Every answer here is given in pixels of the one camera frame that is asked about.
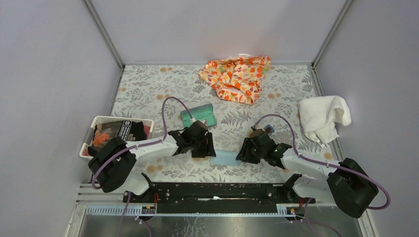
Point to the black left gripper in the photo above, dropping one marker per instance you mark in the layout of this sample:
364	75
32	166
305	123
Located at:
208	151

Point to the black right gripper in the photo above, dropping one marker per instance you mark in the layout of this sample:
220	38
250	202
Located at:
244	154

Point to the light blue cleaning cloth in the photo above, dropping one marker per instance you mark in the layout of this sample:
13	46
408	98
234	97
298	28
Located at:
224	157

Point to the dark blue glasses case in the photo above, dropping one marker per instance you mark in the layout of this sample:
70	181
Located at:
203	113

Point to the blue frame sunglasses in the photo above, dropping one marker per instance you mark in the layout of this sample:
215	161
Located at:
269	129

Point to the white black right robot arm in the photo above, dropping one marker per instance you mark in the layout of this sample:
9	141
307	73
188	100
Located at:
343	184

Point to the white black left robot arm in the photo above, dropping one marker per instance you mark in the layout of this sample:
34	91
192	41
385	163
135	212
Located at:
112	167

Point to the white towel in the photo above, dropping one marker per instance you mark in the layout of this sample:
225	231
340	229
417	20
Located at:
318	116

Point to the orange floral fabric bag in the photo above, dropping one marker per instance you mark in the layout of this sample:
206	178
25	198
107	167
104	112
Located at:
236	79

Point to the floral grey tablecloth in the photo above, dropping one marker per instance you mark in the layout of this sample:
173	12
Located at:
161	92

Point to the black pouch in basket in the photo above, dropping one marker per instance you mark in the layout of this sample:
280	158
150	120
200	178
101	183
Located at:
125	129

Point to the white perforated plastic basket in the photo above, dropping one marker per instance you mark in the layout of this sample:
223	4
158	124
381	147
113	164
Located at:
104	119

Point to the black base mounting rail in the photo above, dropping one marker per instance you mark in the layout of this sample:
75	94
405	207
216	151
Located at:
217	198

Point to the aluminium frame profile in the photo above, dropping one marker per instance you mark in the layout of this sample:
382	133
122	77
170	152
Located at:
91	201

